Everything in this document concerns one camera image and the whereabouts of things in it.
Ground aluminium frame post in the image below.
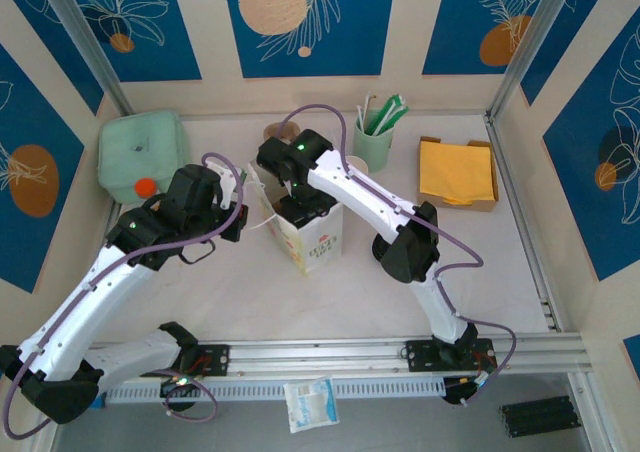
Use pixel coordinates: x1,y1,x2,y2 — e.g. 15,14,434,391
37,0,135,118
487,0,584,118

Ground white slotted cable duct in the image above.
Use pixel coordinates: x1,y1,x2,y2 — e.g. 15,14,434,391
104,377,446,403

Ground yellow paper napkins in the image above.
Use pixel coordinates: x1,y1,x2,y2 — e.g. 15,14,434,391
419,140,496,207

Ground white paper bag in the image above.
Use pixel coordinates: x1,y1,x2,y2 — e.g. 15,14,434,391
247,164,345,277

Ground clear bottle with orange cap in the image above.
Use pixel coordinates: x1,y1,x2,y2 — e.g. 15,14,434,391
124,176,166,213

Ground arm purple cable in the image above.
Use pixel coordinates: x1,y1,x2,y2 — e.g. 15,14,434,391
2,151,246,441
277,103,519,408

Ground aluminium side rail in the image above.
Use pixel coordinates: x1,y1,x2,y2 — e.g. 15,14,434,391
485,114,569,334

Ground brown pulp cup carrier stack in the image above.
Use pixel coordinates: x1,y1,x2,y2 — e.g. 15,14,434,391
263,120,301,141

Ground black cable loop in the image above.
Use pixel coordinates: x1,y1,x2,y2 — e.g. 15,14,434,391
178,239,217,266

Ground green straw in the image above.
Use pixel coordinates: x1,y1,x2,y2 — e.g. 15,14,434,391
377,102,410,136
370,93,402,136

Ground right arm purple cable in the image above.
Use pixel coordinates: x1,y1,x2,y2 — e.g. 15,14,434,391
277,103,519,408

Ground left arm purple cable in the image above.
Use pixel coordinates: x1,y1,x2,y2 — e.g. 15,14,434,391
2,151,246,441

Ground white blue plastic packet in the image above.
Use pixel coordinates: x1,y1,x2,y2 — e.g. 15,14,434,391
283,375,340,434

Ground mint green lunch box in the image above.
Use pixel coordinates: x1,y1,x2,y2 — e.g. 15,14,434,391
97,110,190,204

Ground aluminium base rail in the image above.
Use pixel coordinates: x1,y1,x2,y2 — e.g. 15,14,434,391
87,335,589,377

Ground mint green straw holder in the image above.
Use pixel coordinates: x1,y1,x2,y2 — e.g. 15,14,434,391
353,116,396,173

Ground black ribbed block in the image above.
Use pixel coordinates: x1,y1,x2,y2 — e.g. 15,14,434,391
498,395,584,439

